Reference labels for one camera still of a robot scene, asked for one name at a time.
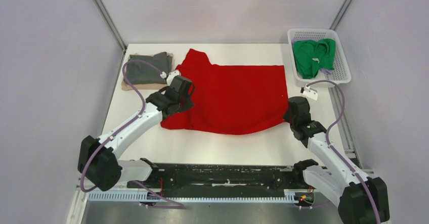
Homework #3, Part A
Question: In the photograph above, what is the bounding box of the red t-shirt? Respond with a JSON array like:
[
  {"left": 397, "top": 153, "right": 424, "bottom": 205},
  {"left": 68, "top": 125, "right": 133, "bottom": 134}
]
[{"left": 160, "top": 49, "right": 288, "bottom": 135}]

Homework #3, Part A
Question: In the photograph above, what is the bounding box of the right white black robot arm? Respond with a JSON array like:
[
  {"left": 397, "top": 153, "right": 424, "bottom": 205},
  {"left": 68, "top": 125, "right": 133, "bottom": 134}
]
[{"left": 283, "top": 96, "right": 390, "bottom": 223}]

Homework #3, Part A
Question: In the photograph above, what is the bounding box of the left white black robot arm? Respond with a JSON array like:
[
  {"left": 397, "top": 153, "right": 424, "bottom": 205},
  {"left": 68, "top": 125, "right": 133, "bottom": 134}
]
[{"left": 77, "top": 75, "right": 195, "bottom": 191}]

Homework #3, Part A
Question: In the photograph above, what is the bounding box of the folded dark grey t-shirt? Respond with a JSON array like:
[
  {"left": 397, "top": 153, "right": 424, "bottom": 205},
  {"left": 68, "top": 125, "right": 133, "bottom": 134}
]
[{"left": 125, "top": 52, "right": 173, "bottom": 85}]

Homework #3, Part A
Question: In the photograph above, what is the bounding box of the green t-shirt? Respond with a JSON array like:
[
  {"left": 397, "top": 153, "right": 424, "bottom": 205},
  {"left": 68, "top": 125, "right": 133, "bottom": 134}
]
[{"left": 292, "top": 38, "right": 336, "bottom": 79}]

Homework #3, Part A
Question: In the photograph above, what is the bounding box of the white plastic basket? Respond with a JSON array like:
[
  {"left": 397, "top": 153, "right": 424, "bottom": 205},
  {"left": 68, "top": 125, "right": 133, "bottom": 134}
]
[{"left": 287, "top": 28, "right": 351, "bottom": 86}]

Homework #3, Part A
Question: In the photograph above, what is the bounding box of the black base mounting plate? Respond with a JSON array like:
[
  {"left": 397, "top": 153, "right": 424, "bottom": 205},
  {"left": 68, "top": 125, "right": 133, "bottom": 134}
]
[{"left": 142, "top": 163, "right": 309, "bottom": 198}]

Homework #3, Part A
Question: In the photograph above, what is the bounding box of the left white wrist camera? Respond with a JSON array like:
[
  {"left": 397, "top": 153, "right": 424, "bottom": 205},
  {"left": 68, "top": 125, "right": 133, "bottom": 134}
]
[{"left": 160, "top": 70, "right": 181, "bottom": 85}]

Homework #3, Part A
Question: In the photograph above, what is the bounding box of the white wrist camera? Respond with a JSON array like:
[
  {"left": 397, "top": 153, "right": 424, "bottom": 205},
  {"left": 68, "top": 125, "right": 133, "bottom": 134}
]
[
  {"left": 300, "top": 86, "right": 318, "bottom": 101},
  {"left": 160, "top": 70, "right": 181, "bottom": 85}
]

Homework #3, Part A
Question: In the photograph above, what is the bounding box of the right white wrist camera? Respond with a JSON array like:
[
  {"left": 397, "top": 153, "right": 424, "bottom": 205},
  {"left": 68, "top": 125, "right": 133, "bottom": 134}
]
[{"left": 300, "top": 86, "right": 318, "bottom": 101}]

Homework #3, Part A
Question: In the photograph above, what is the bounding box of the white slotted cable duct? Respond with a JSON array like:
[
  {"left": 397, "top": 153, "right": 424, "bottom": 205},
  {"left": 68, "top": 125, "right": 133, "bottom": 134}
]
[{"left": 88, "top": 190, "right": 314, "bottom": 204}]

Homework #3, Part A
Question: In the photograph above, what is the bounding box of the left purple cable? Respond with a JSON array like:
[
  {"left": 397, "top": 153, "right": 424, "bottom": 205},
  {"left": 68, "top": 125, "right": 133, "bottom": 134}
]
[{"left": 79, "top": 59, "right": 185, "bottom": 210}]

